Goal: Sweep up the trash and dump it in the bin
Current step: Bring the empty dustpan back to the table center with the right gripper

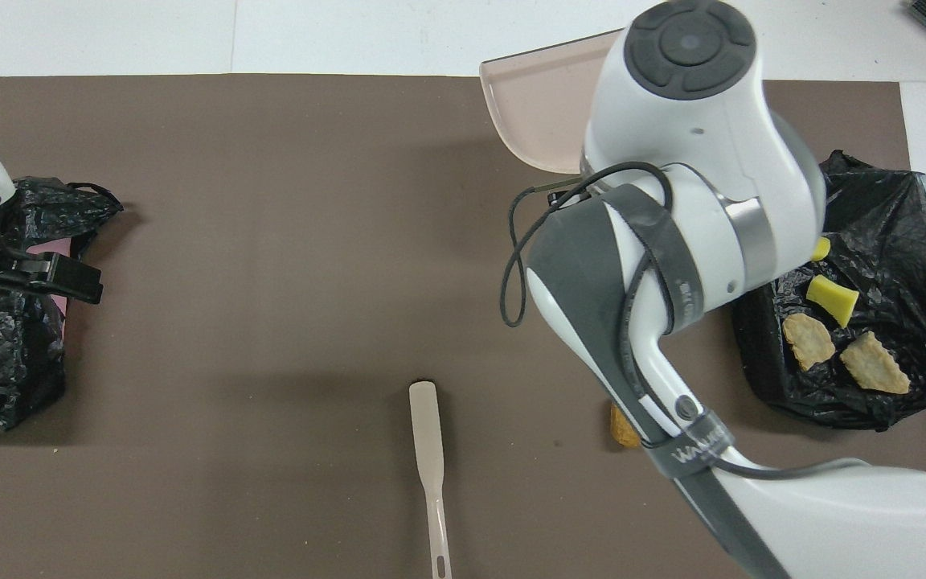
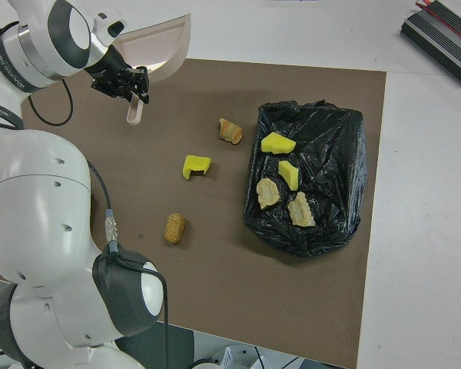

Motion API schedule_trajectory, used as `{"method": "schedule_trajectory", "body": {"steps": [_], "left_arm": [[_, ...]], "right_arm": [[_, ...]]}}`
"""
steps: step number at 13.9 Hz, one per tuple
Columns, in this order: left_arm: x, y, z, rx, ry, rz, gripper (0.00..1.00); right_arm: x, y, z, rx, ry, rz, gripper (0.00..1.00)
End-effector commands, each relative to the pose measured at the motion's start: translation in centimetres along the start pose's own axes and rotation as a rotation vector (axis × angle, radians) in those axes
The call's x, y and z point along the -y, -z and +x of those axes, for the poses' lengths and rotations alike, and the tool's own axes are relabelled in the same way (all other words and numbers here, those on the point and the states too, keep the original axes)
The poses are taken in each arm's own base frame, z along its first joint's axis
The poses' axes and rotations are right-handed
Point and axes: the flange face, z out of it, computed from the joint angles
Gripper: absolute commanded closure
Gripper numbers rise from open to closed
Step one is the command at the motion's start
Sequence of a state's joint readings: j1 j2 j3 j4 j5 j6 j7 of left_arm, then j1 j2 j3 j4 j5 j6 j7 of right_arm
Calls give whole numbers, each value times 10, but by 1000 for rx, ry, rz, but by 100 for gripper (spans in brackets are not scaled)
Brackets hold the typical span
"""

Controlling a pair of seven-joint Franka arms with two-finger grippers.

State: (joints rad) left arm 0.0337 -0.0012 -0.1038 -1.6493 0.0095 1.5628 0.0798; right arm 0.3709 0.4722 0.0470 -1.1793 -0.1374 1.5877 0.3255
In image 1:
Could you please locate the beige plastic dustpan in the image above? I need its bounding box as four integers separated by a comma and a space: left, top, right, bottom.
479, 30, 625, 175

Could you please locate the brown oval bread roll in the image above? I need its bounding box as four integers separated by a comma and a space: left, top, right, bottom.
609, 402, 641, 449

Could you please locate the flared yellow sponge piece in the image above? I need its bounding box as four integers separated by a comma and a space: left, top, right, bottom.
805, 275, 859, 329

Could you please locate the round beige bread chunk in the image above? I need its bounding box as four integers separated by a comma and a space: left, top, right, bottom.
782, 312, 836, 371

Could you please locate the wide beige bread chunk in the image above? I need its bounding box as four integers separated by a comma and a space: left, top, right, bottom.
841, 331, 911, 395

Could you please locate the brown table mat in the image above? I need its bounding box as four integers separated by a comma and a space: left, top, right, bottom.
0, 74, 926, 579

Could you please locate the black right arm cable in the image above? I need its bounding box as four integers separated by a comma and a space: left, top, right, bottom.
499, 161, 874, 483

